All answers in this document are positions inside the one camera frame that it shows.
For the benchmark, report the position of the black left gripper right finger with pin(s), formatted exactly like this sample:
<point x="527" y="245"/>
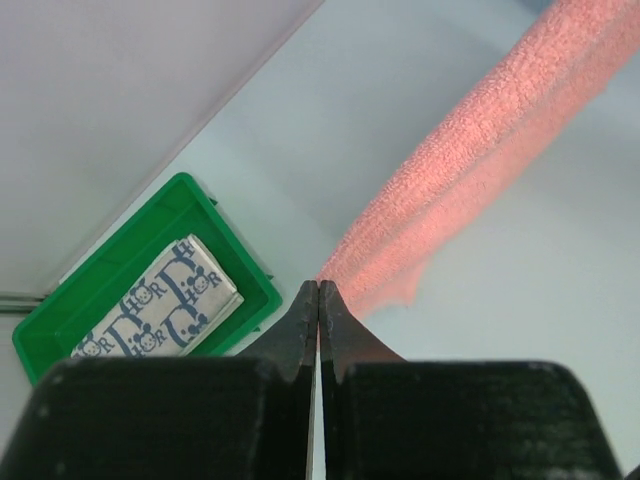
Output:
<point x="389" y="418"/>

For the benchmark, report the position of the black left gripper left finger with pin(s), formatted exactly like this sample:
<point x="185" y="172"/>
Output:
<point x="247" y="416"/>

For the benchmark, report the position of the pink towel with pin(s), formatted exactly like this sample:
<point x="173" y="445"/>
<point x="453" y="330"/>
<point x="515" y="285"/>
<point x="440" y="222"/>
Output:
<point x="565" y="59"/>

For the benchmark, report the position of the blue white patterned towel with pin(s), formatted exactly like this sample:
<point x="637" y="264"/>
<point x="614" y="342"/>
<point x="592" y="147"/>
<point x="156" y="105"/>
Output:
<point x="172" y="308"/>

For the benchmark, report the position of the green plastic tray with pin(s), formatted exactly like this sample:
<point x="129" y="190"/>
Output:
<point x="176" y="210"/>

